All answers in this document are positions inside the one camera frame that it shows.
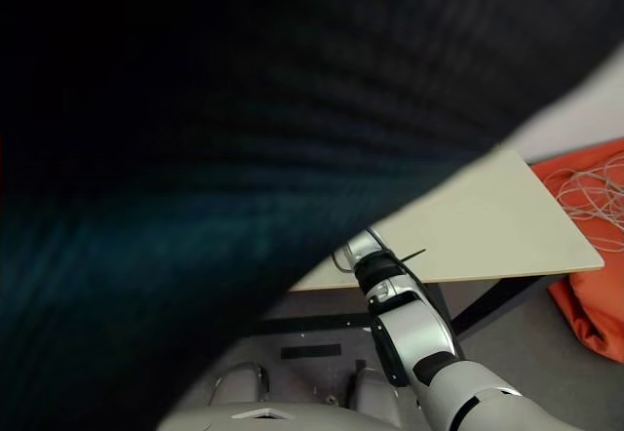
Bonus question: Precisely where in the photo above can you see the black ribbed fabric cover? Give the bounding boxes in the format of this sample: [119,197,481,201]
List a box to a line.
[0,0,624,431]

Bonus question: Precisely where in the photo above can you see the long black tape strip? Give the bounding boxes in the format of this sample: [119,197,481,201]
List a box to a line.
[279,344,341,361]

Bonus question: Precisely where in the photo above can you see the grey left robot leg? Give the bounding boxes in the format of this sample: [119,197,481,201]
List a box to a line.
[208,361,271,409]

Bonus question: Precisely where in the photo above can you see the grey robot leg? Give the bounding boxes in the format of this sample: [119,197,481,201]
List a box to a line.
[346,369,407,413]
[208,361,271,409]

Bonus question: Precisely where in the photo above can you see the grey right robot leg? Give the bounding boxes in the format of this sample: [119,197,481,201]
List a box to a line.
[346,369,407,413]

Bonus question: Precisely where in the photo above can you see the silver robot torso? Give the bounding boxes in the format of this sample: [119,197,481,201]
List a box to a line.
[155,400,433,431]

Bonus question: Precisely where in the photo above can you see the orange beanbag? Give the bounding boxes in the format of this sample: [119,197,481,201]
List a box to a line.
[529,138,624,366]

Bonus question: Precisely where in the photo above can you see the black table frame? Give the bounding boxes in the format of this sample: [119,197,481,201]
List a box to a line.
[256,276,543,340]

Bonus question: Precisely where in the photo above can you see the white tangled cable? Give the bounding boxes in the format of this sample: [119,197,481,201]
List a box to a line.
[554,149,624,257]

